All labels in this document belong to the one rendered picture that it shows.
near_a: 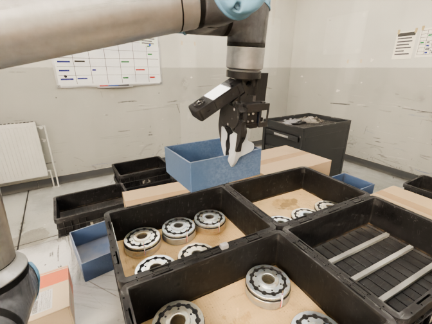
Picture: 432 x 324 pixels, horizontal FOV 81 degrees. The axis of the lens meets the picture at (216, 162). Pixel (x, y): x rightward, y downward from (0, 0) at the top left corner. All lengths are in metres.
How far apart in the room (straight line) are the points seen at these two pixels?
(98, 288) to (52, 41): 0.74
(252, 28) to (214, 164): 0.28
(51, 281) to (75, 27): 0.71
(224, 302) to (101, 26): 0.57
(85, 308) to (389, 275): 0.81
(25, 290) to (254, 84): 0.59
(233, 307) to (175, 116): 3.25
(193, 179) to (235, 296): 0.29
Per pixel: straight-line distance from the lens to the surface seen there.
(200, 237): 0.82
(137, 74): 3.48
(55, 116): 3.41
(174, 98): 3.66
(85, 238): 1.10
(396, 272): 0.85
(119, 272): 0.60
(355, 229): 0.97
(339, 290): 0.61
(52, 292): 0.86
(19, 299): 0.62
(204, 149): 0.72
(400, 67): 3.92
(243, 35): 0.51
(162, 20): 0.34
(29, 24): 0.33
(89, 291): 0.93
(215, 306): 0.64
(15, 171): 3.46
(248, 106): 0.53
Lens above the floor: 1.32
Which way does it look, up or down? 20 degrees down
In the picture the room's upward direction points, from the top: straight up
